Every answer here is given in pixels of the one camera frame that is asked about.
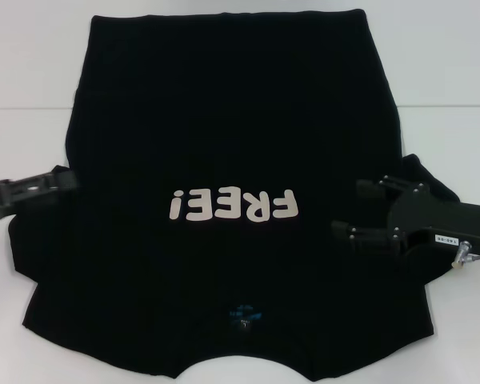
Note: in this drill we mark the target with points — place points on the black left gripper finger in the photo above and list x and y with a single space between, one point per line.
64 181

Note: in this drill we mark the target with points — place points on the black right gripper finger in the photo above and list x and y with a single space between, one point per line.
374 186
368 236

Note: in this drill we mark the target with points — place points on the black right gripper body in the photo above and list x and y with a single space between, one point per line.
444 222

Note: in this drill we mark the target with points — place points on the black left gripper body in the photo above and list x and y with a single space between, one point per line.
12 198

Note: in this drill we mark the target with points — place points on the black shirt with FREE print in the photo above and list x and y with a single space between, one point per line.
224 120

